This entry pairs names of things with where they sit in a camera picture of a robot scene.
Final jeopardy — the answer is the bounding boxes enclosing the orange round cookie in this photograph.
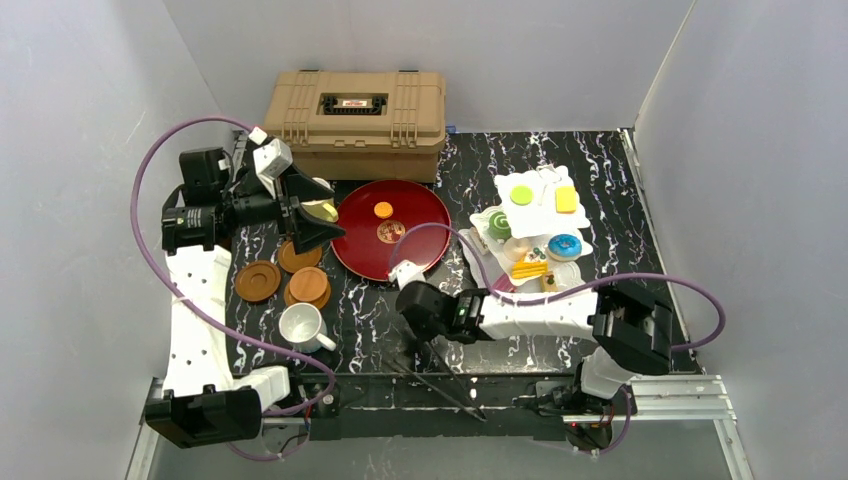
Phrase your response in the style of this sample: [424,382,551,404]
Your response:
[373,201,394,219]

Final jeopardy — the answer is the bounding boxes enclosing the pink rectangular cake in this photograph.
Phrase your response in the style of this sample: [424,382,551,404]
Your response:
[492,274,516,293]

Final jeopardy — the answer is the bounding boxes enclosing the black tongs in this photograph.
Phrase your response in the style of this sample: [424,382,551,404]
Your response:
[382,340,488,423]

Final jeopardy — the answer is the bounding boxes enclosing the white triangular cake slice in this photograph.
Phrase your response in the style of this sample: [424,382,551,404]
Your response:
[469,227,490,256]

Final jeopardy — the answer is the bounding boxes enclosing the yellow triangular cake slice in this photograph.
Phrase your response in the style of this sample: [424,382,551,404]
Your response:
[510,256,548,280]

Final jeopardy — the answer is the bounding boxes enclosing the white round cake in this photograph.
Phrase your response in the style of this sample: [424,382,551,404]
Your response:
[503,237,532,262]

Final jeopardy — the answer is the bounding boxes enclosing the yellow rectangular cake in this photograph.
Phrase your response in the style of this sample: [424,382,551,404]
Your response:
[539,271,559,293]

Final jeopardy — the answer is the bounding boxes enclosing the white three-tier cake stand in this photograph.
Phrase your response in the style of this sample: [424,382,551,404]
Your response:
[460,164,593,293]

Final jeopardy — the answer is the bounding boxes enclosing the blue frosted donut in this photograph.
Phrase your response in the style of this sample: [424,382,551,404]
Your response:
[547,234,582,262]

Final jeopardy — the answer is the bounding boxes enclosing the green round macaron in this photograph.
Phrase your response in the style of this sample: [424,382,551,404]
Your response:
[509,185,534,206]

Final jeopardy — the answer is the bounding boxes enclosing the orange square cake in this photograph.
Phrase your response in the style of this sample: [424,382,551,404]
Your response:
[554,185,579,215]

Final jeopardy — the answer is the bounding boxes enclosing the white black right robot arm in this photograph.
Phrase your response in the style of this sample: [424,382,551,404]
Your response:
[395,281,673,400]

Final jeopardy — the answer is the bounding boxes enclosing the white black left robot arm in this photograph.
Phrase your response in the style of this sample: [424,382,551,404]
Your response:
[143,141,342,448]

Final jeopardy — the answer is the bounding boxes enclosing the pale yellow mug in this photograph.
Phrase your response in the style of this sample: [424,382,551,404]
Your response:
[301,197,339,223]

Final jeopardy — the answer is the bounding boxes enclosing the brown wooden coaster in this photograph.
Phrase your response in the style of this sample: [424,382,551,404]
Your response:
[277,240,323,274]

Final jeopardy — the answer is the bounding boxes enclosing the light wooden coaster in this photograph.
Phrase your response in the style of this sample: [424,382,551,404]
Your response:
[283,267,331,309]

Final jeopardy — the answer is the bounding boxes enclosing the dark brown coaster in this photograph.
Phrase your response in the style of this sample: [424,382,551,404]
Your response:
[234,260,282,303]

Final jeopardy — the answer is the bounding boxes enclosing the round red tray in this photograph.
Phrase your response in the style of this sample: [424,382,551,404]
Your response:
[332,180,451,282]

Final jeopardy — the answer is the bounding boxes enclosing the tan plastic toolbox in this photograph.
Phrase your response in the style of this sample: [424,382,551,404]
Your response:
[262,70,447,183]

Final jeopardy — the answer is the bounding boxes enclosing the white mug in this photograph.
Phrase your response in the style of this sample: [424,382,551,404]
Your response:
[278,303,337,354]

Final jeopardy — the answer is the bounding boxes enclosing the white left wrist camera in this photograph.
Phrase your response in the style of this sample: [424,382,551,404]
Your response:
[248,127,293,198]

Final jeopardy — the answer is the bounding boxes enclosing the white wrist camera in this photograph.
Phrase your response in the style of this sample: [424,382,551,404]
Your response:
[248,127,293,198]
[388,260,426,290]

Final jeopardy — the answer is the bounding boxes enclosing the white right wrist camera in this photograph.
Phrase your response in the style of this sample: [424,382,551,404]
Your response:
[388,260,426,290]

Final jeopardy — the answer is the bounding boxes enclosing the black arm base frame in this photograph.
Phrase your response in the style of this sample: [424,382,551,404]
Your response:
[264,372,638,449]

